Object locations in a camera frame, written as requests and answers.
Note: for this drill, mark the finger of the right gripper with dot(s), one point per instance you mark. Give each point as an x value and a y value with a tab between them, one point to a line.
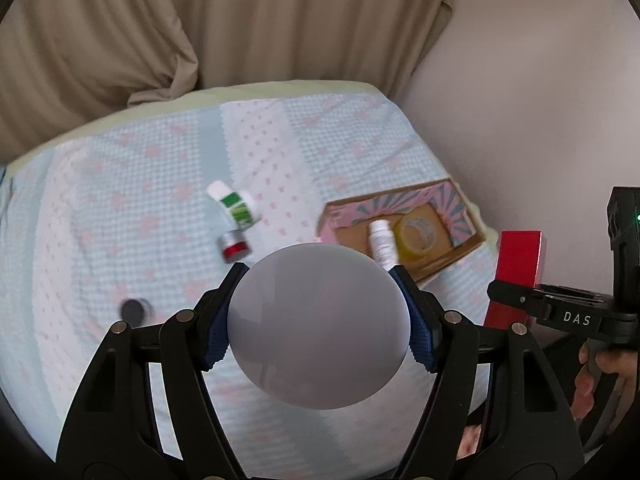
510	302

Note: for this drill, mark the white medicine bottle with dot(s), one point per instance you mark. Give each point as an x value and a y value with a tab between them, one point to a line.
383	244

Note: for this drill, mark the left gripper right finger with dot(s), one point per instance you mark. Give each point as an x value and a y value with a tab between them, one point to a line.
527	430

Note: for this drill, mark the red lid small jar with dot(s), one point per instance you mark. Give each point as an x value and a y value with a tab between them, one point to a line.
233	246

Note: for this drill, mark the green white jar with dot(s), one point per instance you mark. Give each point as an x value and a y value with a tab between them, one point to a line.
238	205

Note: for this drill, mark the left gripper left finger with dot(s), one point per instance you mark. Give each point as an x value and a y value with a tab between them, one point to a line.
110	430

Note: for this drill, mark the beige curtain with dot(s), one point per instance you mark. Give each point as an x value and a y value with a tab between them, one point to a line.
65	63

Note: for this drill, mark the person right hand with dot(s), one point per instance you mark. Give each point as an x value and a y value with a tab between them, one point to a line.
622	363

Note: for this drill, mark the pink cardboard box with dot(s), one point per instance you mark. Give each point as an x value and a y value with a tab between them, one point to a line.
346	222

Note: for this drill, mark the white round jar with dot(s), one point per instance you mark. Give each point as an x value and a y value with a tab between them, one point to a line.
318	326

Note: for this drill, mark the blue white bed cover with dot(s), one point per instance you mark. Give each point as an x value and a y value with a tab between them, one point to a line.
118	209

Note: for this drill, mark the red pink carton box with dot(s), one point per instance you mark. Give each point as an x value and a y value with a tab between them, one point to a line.
520	258

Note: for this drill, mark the yellow tape roll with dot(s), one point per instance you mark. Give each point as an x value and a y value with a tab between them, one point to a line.
419	238

